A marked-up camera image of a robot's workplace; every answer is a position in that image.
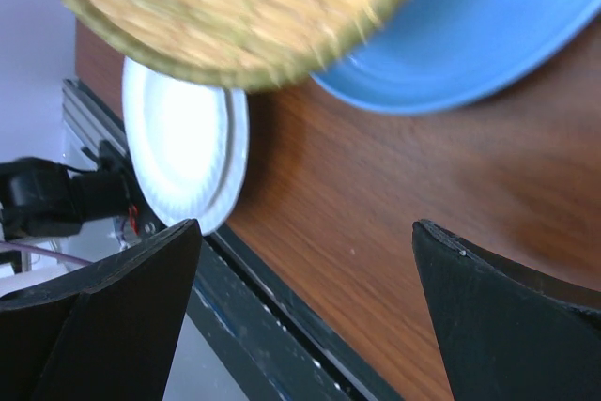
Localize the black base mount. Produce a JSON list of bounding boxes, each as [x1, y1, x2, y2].
[[60, 76, 405, 401]]

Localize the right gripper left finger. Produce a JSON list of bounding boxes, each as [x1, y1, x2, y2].
[[1, 220, 202, 400]]

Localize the yellow woven plate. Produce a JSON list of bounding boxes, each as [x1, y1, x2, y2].
[[62, 0, 407, 91]]

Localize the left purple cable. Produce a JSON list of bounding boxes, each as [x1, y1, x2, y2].
[[0, 239, 90, 269]]

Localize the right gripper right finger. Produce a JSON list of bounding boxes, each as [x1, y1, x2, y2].
[[412, 220, 600, 400]]

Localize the blue rimmed yellow plate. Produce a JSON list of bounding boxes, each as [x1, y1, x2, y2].
[[314, 0, 600, 115]]

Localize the white scalloped plate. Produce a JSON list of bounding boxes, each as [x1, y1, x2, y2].
[[122, 58, 250, 235]]

